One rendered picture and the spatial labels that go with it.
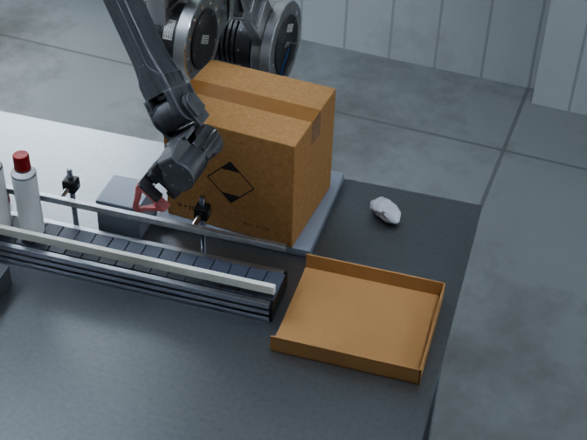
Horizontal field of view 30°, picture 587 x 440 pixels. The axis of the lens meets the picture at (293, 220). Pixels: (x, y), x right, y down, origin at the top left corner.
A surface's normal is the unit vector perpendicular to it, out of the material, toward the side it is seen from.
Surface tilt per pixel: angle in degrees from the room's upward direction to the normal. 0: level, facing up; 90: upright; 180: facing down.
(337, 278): 0
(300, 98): 0
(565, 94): 90
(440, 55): 90
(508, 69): 90
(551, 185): 0
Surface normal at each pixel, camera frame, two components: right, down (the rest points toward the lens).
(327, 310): 0.03, -0.77
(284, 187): -0.37, 0.58
